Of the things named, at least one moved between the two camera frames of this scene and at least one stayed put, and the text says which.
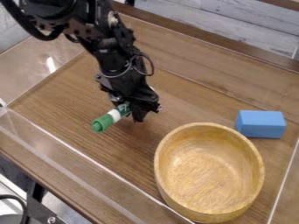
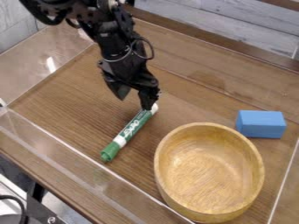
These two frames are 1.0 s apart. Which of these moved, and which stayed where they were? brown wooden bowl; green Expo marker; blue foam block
Moved: green Expo marker
Stayed: brown wooden bowl; blue foam block
